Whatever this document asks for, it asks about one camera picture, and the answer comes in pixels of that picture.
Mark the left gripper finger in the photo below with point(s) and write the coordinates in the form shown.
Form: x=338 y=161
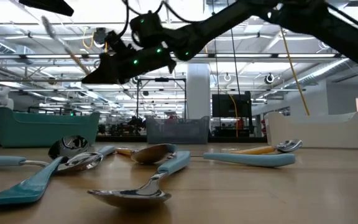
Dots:
x=48 y=4

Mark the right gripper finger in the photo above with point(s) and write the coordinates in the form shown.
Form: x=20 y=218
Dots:
x=104 y=73

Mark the wooden-bowl spoon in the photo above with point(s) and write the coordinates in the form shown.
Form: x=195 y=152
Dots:
x=151 y=154

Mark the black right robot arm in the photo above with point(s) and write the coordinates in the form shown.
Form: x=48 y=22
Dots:
x=259 y=18

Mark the white square pillar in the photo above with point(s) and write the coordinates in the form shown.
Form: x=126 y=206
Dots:
x=197 y=93

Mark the grey translucent plastic bin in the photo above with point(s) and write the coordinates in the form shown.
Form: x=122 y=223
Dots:
x=179 y=130

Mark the teal plastic bin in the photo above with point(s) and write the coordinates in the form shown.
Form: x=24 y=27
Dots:
x=42 y=133

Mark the black monitor screen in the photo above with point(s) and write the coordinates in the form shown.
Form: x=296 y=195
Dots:
x=228 y=105

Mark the white robot figure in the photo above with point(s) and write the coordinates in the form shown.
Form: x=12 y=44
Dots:
x=0 y=98

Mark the white plastic bin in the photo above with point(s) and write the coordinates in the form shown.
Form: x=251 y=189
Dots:
x=315 y=133

